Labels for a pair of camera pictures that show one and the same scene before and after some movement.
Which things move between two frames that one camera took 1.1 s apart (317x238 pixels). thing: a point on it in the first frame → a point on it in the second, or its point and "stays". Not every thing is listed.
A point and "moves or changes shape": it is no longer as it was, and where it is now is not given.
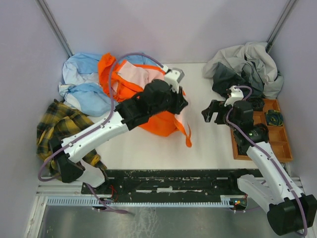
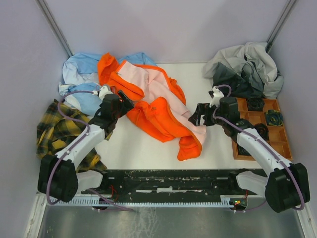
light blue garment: (81, 88) stays
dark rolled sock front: (242, 147) stays
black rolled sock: (258, 102) stays
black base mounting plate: (173, 183) stays
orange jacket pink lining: (128, 80) moves or changes shape
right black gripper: (215, 106) → (201, 108)
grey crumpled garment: (250, 65) stays
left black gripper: (180, 101) → (127, 105)
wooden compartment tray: (278, 139) stays
